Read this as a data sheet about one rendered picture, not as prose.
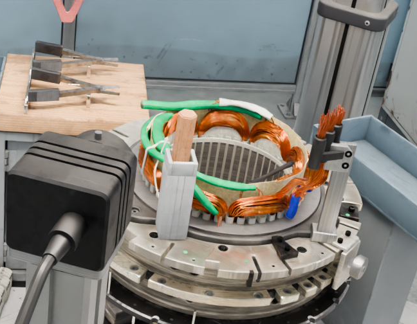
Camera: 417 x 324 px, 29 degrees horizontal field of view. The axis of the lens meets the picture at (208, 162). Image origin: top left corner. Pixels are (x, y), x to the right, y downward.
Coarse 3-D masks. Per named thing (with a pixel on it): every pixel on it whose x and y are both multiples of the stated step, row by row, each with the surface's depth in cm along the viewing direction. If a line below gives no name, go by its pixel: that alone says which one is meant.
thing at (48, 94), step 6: (30, 90) 103; (36, 90) 103; (42, 90) 103; (48, 90) 103; (54, 90) 104; (30, 96) 103; (36, 96) 103; (42, 96) 103; (48, 96) 104; (54, 96) 104
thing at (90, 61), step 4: (72, 60) 113; (76, 60) 113; (80, 60) 114; (84, 60) 114; (88, 60) 114; (92, 60) 114; (96, 60) 114; (64, 64) 112; (68, 64) 112; (72, 64) 113; (76, 64) 113; (80, 64) 113; (84, 64) 114; (88, 64) 114; (92, 64) 114
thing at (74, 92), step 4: (80, 88) 106; (84, 88) 106; (88, 88) 107; (92, 88) 107; (60, 92) 105; (64, 92) 105; (68, 92) 105; (72, 92) 105; (76, 92) 105; (80, 92) 106; (84, 92) 106; (88, 92) 106; (92, 92) 107; (96, 92) 107; (60, 96) 104; (64, 96) 105
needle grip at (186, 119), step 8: (184, 112) 74; (192, 112) 74; (184, 120) 74; (192, 120) 74; (176, 128) 75; (184, 128) 74; (192, 128) 74; (176, 136) 75; (184, 136) 75; (192, 136) 75; (176, 144) 75; (184, 144) 75; (176, 152) 76; (184, 152) 75; (176, 160) 76; (184, 160) 76
